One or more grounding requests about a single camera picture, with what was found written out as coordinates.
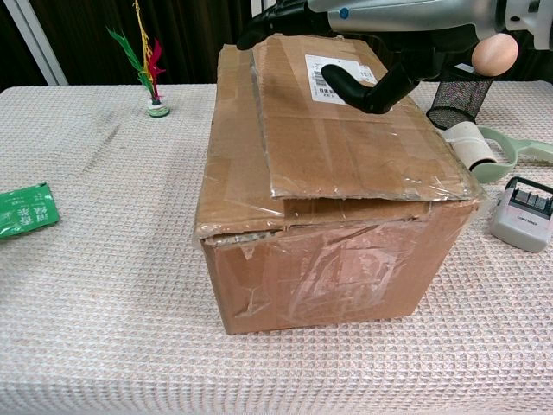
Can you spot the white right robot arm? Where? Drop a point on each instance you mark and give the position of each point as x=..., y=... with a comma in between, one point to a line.
x=531, y=26

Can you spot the feather shuttlecock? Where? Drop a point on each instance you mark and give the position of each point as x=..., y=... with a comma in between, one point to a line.
x=157, y=109

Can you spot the green tea packet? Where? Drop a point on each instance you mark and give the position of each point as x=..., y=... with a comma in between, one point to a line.
x=26, y=212

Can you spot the white partition frame post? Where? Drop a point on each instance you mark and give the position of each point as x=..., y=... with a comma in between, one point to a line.
x=40, y=47

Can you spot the beige wooden egg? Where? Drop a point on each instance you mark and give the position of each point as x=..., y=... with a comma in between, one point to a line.
x=494, y=54

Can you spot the beige waffle tablecloth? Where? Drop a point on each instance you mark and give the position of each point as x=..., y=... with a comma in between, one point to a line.
x=108, y=302

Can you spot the brown cardboard box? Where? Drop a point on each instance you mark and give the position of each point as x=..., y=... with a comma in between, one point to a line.
x=345, y=151

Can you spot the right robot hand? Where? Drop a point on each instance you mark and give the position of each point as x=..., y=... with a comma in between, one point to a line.
x=389, y=13

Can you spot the small white card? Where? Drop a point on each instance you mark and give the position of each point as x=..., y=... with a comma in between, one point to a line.
x=464, y=68

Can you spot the black mesh pen cup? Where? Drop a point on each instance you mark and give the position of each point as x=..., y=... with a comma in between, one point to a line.
x=458, y=99

